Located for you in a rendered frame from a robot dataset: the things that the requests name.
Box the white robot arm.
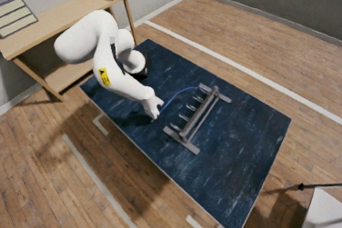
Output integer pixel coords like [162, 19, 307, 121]
[55, 10, 164, 112]

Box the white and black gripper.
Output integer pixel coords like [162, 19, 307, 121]
[144, 108, 160, 120]

